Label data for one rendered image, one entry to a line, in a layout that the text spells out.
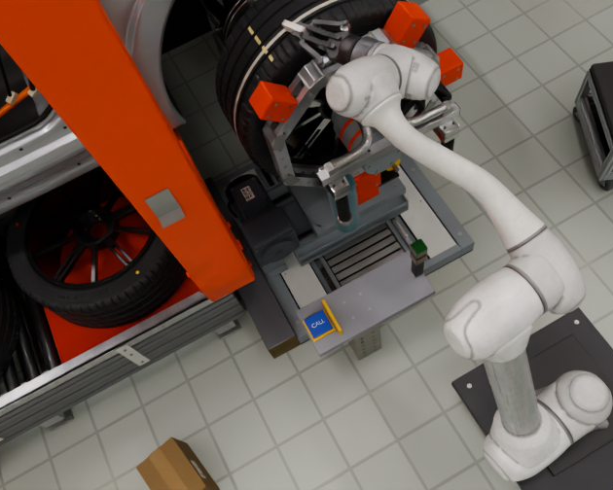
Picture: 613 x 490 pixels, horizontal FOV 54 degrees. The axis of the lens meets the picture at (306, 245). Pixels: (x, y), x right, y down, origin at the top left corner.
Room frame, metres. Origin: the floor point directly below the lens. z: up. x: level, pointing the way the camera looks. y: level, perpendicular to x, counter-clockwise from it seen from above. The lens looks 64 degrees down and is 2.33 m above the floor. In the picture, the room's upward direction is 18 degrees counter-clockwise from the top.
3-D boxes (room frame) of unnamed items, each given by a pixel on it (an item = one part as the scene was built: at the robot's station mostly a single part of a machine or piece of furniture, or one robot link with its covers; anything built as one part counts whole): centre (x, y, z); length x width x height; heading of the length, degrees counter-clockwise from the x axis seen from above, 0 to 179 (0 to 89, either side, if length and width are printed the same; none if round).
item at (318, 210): (1.25, -0.22, 0.32); 0.40 x 0.30 x 0.28; 101
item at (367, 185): (1.12, -0.24, 0.48); 0.16 x 0.12 x 0.17; 11
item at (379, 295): (0.67, -0.12, 0.44); 0.43 x 0.17 x 0.03; 101
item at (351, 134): (1.02, -0.27, 0.85); 0.21 x 0.14 x 0.14; 11
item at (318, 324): (0.64, 0.04, 0.47); 0.07 x 0.07 x 0.02; 11
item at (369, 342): (0.66, -0.09, 0.21); 0.10 x 0.10 x 0.42; 11
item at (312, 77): (1.09, -0.25, 0.85); 0.54 x 0.07 x 0.54; 101
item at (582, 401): (0.17, -0.60, 0.48); 0.18 x 0.16 x 0.22; 108
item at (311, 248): (1.24, -0.16, 0.13); 0.50 x 0.36 x 0.10; 101
